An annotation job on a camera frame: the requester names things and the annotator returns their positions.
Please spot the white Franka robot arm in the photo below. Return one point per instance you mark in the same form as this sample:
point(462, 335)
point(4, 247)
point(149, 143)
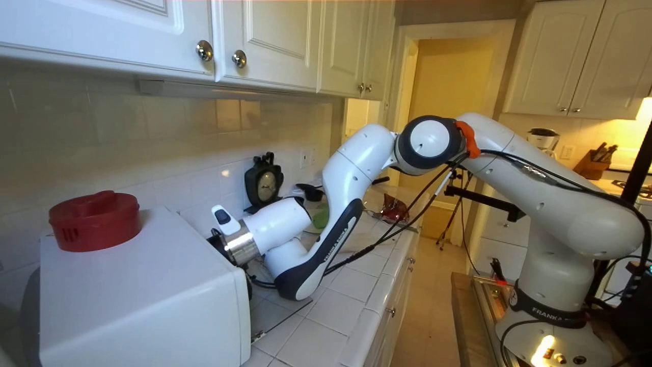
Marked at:
point(562, 217)

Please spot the glass oven door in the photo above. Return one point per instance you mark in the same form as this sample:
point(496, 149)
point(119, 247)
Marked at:
point(272, 309)

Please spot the white toaster oven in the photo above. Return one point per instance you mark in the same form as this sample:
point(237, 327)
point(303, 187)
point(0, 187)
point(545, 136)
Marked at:
point(135, 307)

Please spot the black teacup-shaped clock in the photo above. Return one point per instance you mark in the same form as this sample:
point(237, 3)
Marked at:
point(264, 181)

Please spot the dark red object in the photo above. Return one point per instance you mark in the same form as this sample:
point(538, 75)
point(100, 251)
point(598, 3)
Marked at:
point(396, 209)

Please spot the white lower cabinet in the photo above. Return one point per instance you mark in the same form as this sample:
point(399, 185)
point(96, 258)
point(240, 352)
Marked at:
point(389, 307)

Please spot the brass cabinet knob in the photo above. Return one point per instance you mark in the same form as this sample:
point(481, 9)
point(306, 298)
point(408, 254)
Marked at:
point(238, 57)
point(204, 49)

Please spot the red round container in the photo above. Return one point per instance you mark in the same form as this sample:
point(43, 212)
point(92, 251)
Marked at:
point(95, 221)

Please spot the white upper cabinet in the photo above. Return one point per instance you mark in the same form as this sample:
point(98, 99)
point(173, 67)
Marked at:
point(135, 34)

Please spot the wooden knife block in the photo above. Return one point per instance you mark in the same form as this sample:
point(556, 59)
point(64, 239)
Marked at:
point(594, 164)

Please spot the robot mounting platform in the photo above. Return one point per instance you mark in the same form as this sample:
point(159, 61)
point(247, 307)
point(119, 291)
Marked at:
point(542, 343)

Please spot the black pole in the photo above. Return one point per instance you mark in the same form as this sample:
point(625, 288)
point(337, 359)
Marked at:
point(638, 165)

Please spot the black camera stand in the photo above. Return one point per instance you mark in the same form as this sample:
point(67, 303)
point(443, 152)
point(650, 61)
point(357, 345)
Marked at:
point(486, 203)

